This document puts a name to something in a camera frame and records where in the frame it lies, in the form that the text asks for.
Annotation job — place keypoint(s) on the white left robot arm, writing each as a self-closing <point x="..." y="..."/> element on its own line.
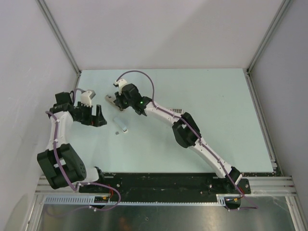
<point x="60" y="163"/>

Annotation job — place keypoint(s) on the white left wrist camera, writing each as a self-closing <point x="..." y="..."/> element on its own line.
<point x="86" y="97"/>

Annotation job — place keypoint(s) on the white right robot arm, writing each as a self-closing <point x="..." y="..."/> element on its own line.
<point x="185" y="130"/>

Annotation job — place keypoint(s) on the grey slotted cable duct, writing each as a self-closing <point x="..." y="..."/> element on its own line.
<point x="98" y="200"/>

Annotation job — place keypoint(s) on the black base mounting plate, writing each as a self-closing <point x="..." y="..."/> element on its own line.
<point x="208" y="182"/>

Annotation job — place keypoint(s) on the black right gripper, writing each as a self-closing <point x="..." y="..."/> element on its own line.
<point x="119" y="97"/>

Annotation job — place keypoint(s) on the red white staple box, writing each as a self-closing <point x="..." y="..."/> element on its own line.
<point x="180" y="111"/>

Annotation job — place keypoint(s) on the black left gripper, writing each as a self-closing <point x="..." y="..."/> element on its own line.
<point x="96" y="121"/>

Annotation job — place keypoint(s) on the aluminium frame rail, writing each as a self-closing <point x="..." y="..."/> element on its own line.
<point x="272" y="186"/>

